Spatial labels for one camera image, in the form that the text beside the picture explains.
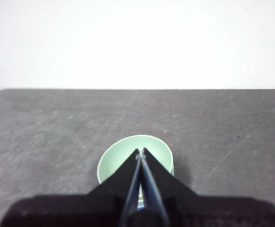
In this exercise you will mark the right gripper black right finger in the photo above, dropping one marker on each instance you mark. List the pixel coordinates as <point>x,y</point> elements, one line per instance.
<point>210,210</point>

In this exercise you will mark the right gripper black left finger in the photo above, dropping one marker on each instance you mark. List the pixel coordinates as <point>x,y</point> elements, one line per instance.
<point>80,210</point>

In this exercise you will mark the green ribbed bowl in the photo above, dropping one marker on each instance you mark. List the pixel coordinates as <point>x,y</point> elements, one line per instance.
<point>114,160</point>
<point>141,198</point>

